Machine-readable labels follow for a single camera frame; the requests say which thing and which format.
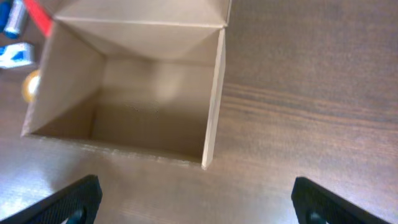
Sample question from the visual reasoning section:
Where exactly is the yellow clear tape roll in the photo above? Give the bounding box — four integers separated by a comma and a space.
21, 70, 40, 103

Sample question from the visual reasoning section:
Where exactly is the red stapler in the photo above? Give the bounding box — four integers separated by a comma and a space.
23, 0, 53, 38

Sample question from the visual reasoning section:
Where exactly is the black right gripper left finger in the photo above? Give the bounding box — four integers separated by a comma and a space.
1, 174, 103, 224

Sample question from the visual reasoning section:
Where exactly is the blue whiteboard marker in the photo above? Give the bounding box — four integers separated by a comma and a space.
3, 0, 28, 39

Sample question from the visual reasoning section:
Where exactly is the white blue staples box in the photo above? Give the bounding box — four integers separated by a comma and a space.
1, 42, 35, 69

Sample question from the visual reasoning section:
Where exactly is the brown cardboard box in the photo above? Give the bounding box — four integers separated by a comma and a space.
21, 0, 232, 169

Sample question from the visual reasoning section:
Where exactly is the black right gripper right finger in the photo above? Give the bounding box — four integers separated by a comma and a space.
291, 177, 388, 224

